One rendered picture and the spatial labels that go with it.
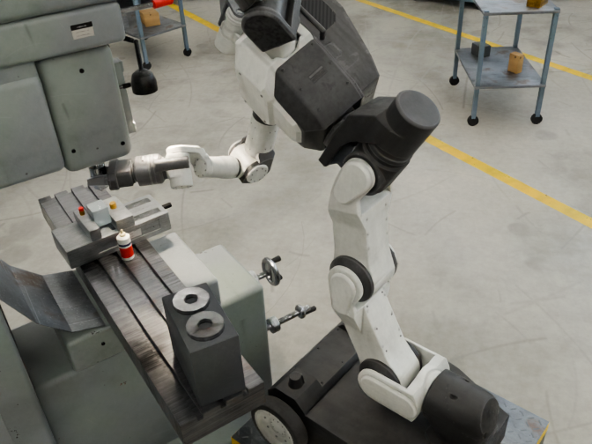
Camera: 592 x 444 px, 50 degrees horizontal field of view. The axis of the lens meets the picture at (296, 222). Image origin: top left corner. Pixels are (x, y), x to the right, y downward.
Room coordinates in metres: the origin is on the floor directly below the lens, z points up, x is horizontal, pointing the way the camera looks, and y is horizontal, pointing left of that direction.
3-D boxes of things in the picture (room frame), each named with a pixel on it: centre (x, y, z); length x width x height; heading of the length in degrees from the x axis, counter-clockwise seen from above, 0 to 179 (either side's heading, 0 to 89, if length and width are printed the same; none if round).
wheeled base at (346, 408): (1.30, -0.27, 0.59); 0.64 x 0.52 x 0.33; 48
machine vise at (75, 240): (1.73, 0.61, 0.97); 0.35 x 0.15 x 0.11; 124
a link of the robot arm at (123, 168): (1.61, 0.47, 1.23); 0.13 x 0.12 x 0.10; 7
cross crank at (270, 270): (1.86, 0.14, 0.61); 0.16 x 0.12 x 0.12; 122
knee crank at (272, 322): (1.76, 0.04, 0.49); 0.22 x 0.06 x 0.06; 122
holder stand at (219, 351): (1.13, 0.25, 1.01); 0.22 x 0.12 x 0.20; 25
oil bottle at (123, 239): (1.62, 0.54, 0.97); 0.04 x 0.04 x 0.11
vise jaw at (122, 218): (1.75, 0.59, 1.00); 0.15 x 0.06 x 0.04; 34
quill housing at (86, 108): (1.60, 0.56, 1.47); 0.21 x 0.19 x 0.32; 32
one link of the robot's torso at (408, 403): (1.28, -0.29, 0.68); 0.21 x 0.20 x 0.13; 48
